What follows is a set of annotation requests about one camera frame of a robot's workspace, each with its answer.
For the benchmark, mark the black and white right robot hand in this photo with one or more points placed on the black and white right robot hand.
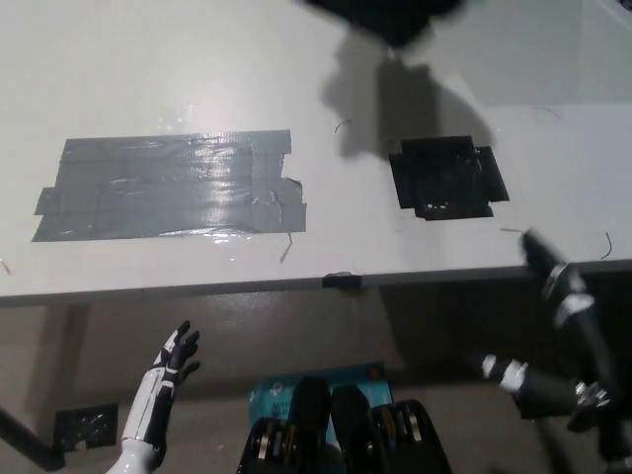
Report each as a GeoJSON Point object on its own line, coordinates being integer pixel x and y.
{"type": "Point", "coordinates": [539, 254]}

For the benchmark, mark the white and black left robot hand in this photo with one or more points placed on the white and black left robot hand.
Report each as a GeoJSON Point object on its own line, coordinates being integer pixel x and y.
{"type": "Point", "coordinates": [158, 395]}

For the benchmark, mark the black t-shirt with white print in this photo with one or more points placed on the black t-shirt with white print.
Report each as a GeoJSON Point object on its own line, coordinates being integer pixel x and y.
{"type": "Point", "coordinates": [385, 20]}

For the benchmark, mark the thin dark thread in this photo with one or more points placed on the thin dark thread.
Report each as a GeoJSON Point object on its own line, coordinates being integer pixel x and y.
{"type": "Point", "coordinates": [608, 247]}
{"type": "Point", "coordinates": [340, 124]}
{"type": "Point", "coordinates": [545, 110]}

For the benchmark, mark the grey table leg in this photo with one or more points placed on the grey table leg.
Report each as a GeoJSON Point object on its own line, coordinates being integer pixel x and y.
{"type": "Point", "coordinates": [64, 355]}

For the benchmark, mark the black tape square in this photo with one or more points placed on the black tape square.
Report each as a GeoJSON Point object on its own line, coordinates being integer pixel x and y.
{"type": "Point", "coordinates": [444, 178]}

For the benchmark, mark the thin tape strand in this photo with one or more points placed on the thin tape strand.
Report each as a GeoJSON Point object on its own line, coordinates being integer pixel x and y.
{"type": "Point", "coordinates": [286, 247]}

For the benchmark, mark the small black tape piece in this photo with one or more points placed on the small black tape piece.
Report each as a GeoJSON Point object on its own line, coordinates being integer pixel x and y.
{"type": "Point", "coordinates": [342, 281]}

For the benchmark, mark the grey duct tape patch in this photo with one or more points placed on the grey duct tape patch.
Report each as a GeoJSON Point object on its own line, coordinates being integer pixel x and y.
{"type": "Point", "coordinates": [173, 192]}

